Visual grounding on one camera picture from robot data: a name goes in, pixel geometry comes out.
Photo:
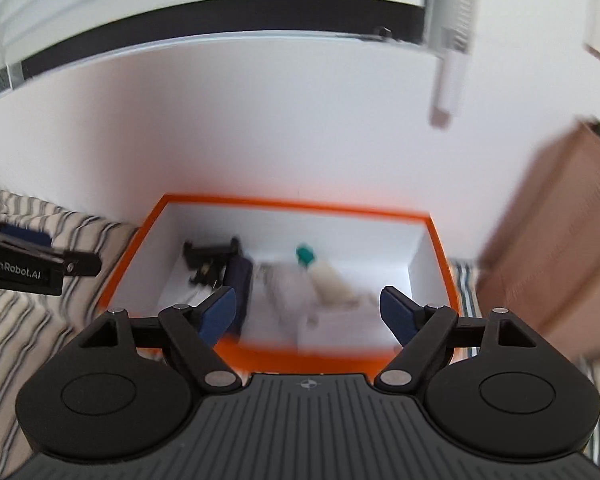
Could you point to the black clip holder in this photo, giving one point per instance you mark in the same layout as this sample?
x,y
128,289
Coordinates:
x,y
207,264

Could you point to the white bottle teal cap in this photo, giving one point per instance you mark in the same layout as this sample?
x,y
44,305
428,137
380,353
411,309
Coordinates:
x,y
329,285

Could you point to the white wall pipe cover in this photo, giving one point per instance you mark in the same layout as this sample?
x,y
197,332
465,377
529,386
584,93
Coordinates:
x,y
450,33

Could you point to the dark navy tube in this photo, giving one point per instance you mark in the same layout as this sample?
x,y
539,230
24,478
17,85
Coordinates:
x,y
238,275

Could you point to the white flat box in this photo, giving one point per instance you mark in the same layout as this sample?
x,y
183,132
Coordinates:
x,y
348,331

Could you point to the orange storage box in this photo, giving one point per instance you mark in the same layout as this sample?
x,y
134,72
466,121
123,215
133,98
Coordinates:
x,y
370,248

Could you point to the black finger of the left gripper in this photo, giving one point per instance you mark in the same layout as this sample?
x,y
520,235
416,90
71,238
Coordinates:
x,y
74,263

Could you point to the white air conditioner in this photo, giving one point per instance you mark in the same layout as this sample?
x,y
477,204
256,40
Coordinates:
x,y
40,36

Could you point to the striped blanket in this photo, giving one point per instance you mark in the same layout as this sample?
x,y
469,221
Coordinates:
x,y
276,426

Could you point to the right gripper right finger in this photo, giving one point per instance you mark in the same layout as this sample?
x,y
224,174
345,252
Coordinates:
x,y
492,385

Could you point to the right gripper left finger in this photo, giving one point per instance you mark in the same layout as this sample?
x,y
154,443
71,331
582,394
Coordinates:
x,y
125,386

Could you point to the brown paper bag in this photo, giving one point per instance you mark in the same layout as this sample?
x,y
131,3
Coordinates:
x,y
543,260

